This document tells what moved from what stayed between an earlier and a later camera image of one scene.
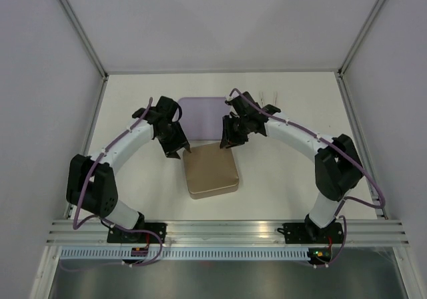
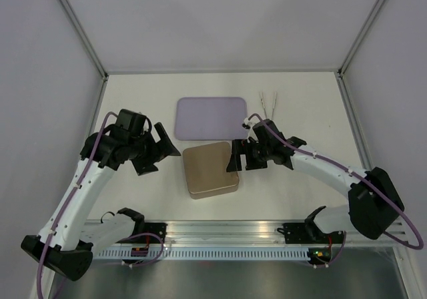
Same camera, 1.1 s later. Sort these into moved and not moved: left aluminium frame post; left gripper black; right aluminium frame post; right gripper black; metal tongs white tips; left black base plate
Moved: right gripper black; left gripper black
Not moved: metal tongs white tips; right aluminium frame post; left black base plate; left aluminium frame post
